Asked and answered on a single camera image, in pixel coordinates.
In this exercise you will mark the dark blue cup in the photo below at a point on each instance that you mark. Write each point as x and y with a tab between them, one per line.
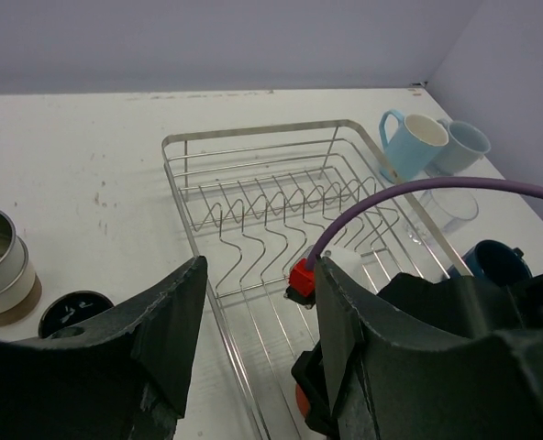
71	309

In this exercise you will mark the pale blue white cup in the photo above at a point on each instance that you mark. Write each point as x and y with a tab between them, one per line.
467	144

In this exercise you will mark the dark blue mug front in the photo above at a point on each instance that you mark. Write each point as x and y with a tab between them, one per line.
497	262

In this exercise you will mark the wire dish rack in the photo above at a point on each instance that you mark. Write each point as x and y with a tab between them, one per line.
253	201

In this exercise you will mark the orange cup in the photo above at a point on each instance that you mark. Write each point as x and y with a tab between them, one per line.
302	402

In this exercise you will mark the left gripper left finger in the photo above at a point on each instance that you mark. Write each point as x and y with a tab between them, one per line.
122	374

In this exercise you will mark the clear glass front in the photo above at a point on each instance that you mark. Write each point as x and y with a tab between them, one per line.
450	209

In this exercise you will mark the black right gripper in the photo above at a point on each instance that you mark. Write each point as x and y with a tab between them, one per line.
436	298

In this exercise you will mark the light blue faceted mug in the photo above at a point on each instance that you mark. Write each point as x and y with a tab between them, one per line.
415	143

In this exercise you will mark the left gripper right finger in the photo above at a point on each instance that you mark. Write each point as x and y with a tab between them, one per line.
436	376

